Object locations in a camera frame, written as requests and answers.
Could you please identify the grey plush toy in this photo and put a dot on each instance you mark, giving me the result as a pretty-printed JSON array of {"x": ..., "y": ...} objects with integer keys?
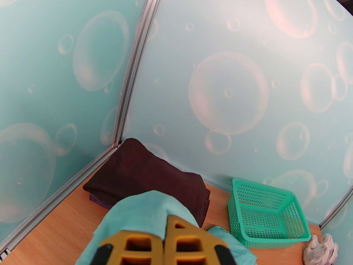
[{"x": 321, "y": 250}]

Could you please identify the teal trousers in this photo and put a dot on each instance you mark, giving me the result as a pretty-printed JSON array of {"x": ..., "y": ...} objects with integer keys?
[{"x": 138, "y": 211}]

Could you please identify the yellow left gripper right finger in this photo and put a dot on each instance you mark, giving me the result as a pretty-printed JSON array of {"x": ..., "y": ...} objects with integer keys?
[{"x": 204, "y": 257}]

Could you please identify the aluminium corner post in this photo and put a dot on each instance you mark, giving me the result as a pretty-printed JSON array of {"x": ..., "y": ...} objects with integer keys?
[
  {"x": 335, "y": 209},
  {"x": 132, "y": 73}
]

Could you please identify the green plastic basket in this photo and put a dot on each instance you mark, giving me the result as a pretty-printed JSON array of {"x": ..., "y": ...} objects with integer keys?
[{"x": 259, "y": 225}]

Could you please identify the purple folded trousers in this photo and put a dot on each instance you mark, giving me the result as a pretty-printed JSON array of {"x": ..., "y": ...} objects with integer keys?
[{"x": 96, "y": 200}]

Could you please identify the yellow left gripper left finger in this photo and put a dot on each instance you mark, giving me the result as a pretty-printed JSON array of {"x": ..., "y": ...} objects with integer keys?
[{"x": 138, "y": 258}]

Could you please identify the aluminium table side rail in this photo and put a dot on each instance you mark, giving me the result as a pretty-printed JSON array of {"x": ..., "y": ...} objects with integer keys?
[{"x": 55, "y": 198}]

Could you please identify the dark brown folded trousers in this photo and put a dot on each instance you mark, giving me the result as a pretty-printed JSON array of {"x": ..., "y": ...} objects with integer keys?
[{"x": 143, "y": 173}]

